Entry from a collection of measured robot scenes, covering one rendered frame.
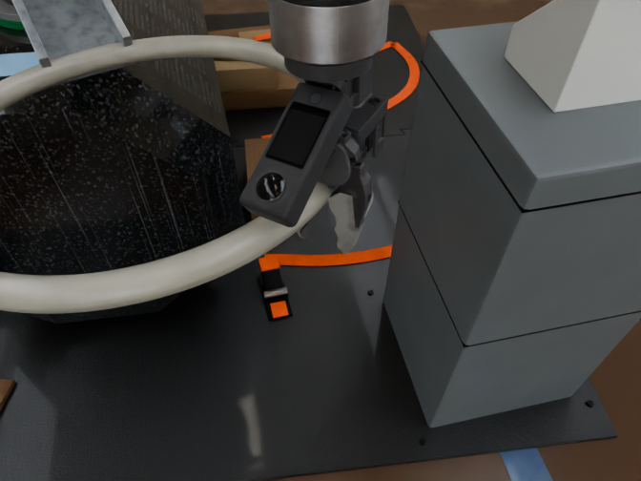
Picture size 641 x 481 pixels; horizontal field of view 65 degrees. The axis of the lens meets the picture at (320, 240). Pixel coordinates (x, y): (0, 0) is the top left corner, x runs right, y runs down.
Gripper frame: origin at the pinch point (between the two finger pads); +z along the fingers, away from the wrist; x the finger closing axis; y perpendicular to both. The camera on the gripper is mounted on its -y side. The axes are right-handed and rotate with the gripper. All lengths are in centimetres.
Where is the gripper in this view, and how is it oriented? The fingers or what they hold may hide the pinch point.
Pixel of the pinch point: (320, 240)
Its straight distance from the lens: 52.9
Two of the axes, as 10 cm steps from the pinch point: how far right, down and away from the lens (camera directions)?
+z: 0.2, 7.1, 7.1
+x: -8.8, -3.3, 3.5
